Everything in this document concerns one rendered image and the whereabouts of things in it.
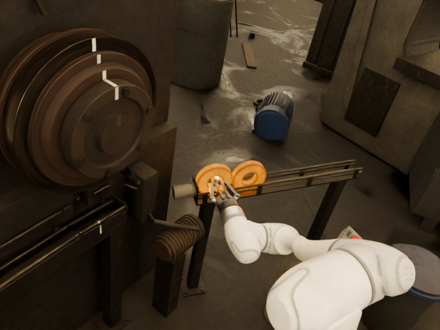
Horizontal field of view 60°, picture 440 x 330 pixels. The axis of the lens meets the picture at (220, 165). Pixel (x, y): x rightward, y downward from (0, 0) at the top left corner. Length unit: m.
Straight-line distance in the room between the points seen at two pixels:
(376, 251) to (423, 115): 2.54
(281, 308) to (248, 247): 0.55
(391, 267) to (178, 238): 0.94
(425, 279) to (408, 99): 1.74
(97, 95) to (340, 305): 0.71
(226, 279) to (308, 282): 1.41
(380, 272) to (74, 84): 0.80
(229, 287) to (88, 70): 1.46
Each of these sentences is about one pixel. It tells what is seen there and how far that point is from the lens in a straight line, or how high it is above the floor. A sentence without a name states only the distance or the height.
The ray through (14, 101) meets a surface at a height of 1.22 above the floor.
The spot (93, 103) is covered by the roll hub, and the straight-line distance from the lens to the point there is 0.97.
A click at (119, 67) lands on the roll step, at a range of 1.06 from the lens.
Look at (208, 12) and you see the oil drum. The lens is 3.72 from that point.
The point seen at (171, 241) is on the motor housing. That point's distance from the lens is 1.57.
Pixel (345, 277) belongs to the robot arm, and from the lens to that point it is 0.80.
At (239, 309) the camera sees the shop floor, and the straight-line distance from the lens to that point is 2.07.
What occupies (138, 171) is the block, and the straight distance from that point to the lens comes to 1.45.
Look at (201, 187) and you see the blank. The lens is 1.57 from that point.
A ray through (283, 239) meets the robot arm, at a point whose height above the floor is 0.76.
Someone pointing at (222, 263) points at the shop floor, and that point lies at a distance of 2.22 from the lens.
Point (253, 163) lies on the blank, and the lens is 1.59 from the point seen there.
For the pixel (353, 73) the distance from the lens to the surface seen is 3.55.
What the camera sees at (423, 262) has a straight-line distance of 2.10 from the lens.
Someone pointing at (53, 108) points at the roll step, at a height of 1.21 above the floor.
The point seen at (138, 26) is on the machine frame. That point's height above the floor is 1.29.
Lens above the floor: 1.69
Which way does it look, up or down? 36 degrees down
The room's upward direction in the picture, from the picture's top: 12 degrees clockwise
